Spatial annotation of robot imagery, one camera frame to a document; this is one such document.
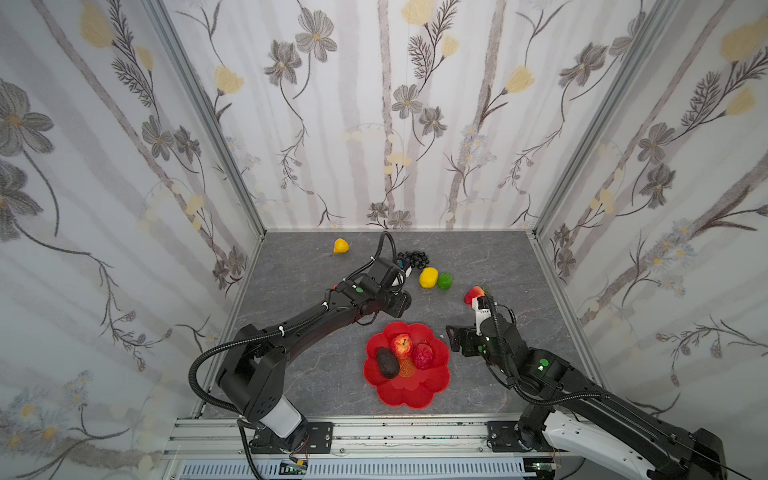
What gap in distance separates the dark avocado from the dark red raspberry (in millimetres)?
58

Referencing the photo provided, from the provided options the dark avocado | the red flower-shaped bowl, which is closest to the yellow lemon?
the red flower-shaped bowl

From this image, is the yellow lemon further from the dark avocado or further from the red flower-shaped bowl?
the dark avocado

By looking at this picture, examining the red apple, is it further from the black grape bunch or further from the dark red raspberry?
the black grape bunch

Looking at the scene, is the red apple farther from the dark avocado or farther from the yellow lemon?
the yellow lemon

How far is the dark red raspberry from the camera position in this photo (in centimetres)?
84

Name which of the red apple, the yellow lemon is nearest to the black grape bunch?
the yellow lemon

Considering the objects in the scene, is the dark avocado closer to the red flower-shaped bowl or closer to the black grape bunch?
the red flower-shaped bowl

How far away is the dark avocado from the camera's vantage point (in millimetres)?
833

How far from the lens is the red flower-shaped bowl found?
0.79 meters

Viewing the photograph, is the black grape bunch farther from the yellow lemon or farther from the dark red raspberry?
the dark red raspberry

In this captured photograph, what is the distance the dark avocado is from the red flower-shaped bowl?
0.05ft
